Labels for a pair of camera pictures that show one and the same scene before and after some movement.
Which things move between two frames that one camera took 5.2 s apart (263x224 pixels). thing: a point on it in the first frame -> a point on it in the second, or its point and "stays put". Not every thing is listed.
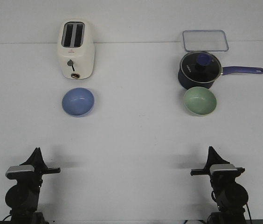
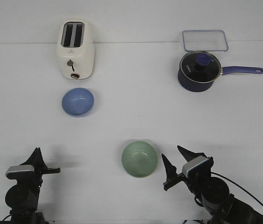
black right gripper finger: [211, 157] -> [171, 170]
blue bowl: [78, 101] stays put
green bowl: [200, 101] -> [139, 159]
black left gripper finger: [41, 162] stays put
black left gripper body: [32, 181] stays put
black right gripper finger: [217, 159] -> [190, 155]
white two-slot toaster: [76, 48] stays put
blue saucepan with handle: [202, 71] stays put
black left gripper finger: [33, 160] stays put
